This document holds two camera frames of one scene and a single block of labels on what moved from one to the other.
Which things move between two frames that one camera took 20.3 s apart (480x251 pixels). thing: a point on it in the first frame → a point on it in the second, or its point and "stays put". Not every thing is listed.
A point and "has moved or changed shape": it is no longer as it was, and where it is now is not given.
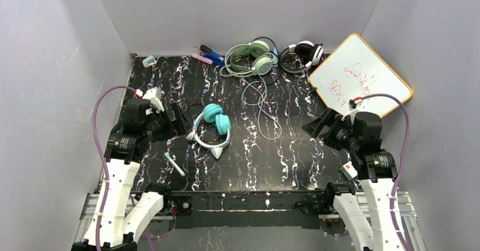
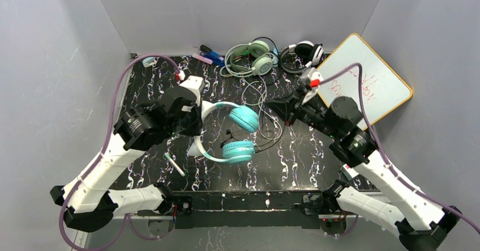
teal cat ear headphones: (211, 113) → (236, 152)
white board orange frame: (354, 70) stays put
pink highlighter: (202, 59) stays put
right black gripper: (329, 128) → (291, 108)
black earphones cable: (197, 103) has moved or changed shape
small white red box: (348, 170) stays put
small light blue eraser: (148, 60) stays put
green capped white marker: (175, 165) stays put
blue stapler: (206, 52) stays put
